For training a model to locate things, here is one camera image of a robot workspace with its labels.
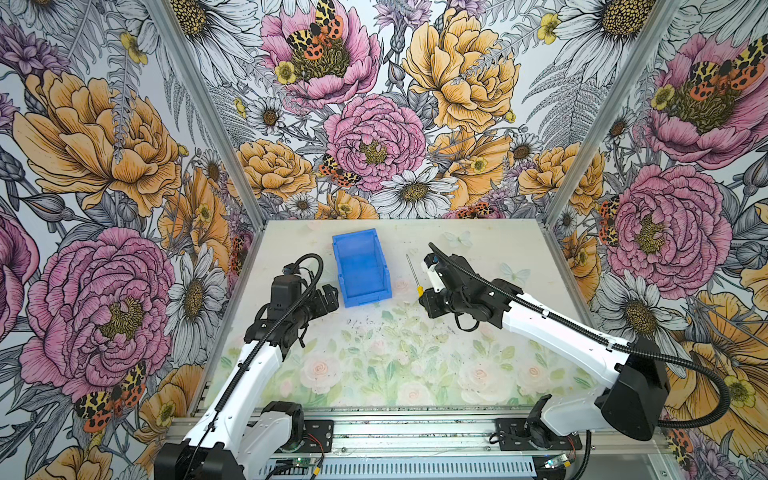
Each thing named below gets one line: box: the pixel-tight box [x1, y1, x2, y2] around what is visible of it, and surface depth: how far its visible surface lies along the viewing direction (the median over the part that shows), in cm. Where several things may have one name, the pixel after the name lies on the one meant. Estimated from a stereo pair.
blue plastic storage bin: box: [332, 228, 393, 308], surface depth 107 cm
